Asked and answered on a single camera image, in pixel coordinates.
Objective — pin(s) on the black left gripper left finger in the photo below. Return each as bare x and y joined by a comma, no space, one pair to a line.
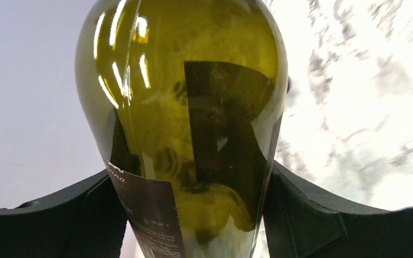
85,219

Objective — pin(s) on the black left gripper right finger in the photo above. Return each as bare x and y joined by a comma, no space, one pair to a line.
304,220

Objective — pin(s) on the green bottle dark brown label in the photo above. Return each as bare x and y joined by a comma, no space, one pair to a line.
185,100

